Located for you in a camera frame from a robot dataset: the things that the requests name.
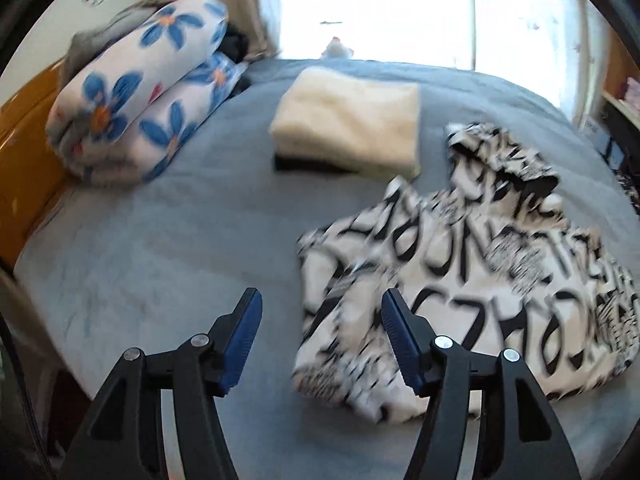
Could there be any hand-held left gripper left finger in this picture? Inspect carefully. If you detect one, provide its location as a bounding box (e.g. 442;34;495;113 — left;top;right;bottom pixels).
60;287;264;480

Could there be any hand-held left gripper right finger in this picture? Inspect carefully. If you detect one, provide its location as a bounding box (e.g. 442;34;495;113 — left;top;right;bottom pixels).
381;289;581;480

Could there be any black white printed jacket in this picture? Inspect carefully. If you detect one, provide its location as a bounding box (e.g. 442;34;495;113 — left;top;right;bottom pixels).
292;120;640;423

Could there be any grey bed blanket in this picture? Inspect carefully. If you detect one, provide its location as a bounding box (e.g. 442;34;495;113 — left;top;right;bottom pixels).
12;57;640;480

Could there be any cream folded garment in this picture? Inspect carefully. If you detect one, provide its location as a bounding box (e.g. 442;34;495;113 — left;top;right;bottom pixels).
269;66;422;181

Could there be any blue floral quilt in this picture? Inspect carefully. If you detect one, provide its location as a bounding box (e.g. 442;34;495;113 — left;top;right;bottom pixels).
45;0;249;184

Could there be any orange wooden headboard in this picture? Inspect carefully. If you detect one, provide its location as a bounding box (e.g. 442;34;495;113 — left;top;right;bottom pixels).
0;57;77;272

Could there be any dark cloth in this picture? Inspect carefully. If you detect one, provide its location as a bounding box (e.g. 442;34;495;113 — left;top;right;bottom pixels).
220;27;252;62

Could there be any white plush toy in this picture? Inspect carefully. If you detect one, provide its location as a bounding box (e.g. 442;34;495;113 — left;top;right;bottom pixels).
320;36;357;60

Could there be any grey cloth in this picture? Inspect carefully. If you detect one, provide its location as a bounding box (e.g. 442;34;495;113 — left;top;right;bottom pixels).
62;0;168;83

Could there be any white sheer leaf-print curtain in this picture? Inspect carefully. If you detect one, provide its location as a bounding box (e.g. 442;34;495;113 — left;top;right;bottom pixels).
470;0;617;128

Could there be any beige curtain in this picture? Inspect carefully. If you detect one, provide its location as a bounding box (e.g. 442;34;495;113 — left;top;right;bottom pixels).
192;0;282;59

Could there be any wooden shelf unit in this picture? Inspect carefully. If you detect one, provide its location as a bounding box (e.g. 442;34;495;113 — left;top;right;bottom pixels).
601;35;640;133

